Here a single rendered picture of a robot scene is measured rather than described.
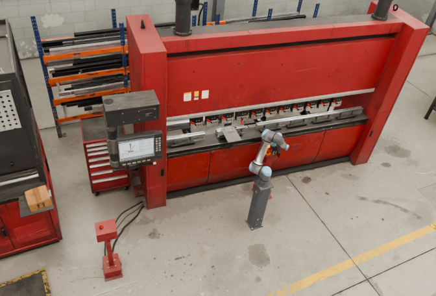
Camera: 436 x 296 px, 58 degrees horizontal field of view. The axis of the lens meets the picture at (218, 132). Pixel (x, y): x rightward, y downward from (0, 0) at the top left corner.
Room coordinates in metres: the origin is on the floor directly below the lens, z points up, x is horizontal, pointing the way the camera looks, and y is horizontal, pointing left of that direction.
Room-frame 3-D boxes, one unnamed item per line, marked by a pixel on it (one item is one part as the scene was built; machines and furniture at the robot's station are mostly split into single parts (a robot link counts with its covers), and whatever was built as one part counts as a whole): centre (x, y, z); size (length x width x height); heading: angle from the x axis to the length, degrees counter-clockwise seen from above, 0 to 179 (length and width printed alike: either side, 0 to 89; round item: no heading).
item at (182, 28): (3.76, 0.43, 2.54); 0.33 x 0.25 x 0.47; 114
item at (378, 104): (4.93, -2.12, 1.15); 0.85 x 0.25 x 2.30; 24
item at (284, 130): (4.08, -0.72, 0.85); 3.00 x 0.21 x 0.04; 114
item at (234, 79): (4.12, -0.70, 1.66); 3.00 x 0.08 x 0.80; 114
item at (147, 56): (3.63, 0.85, 1.15); 0.85 x 0.25 x 2.30; 24
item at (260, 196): (3.17, -0.60, 0.39); 0.18 x 0.18 x 0.77; 29
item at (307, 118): (4.37, -1.26, 0.92); 1.67 x 0.06 x 0.10; 114
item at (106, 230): (2.30, 1.01, 0.41); 0.25 x 0.20 x 0.83; 24
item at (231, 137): (3.72, -0.17, 1.00); 0.26 x 0.18 x 0.01; 24
